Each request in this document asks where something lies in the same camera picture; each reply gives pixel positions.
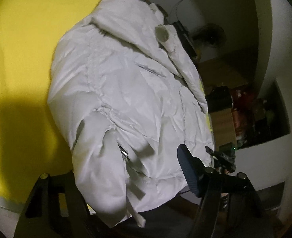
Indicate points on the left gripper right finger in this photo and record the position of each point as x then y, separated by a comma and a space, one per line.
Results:
244, 215

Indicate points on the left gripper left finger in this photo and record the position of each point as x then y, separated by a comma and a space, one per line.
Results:
54, 208

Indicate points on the white puffer jacket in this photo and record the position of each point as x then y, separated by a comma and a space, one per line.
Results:
125, 94

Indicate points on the brown cardboard box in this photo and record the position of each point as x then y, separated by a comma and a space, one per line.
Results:
223, 128

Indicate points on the yellow table cloth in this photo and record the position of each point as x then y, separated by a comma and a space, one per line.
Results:
30, 143

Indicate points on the black yellow box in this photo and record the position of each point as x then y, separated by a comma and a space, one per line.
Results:
185, 39

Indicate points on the black standing fan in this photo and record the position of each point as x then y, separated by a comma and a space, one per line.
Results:
210, 35

